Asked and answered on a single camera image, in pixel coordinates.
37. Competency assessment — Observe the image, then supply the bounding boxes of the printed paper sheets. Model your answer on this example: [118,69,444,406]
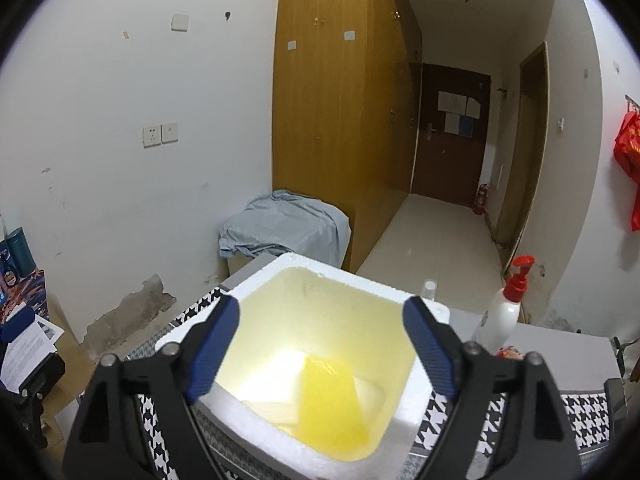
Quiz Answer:
[0,320,66,393]

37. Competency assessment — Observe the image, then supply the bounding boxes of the teal cup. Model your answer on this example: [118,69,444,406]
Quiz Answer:
[5,226,37,278]

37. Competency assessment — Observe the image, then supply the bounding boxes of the dark brown door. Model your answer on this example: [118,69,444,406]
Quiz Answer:
[411,62,492,208]

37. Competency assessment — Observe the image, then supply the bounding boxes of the red plastic bag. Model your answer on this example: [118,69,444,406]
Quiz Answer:
[614,110,640,232]

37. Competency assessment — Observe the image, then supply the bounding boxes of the wooden side door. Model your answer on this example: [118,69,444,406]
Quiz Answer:
[492,41,550,261]

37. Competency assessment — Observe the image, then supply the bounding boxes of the grey-blue cloth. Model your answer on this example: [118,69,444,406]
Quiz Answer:
[218,190,352,268]

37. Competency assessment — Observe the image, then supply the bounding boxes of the white pump lotion bottle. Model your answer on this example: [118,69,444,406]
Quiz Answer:
[472,255,536,353]

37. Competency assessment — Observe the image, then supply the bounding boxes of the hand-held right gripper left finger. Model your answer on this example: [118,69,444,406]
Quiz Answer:
[62,294,241,480]

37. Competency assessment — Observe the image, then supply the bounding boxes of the houndstooth printed blanket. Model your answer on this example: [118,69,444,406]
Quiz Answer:
[120,285,628,480]

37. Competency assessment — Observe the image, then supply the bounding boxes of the white foam box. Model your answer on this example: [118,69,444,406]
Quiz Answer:
[156,252,451,480]

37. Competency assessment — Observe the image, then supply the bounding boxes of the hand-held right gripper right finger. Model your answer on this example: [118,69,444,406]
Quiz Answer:
[402,295,583,480]

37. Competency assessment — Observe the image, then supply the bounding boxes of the wooden wardrobe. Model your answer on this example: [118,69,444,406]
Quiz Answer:
[272,0,423,273]

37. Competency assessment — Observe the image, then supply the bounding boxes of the yellow sponge strip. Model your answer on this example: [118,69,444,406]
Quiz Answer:
[298,355,371,443]

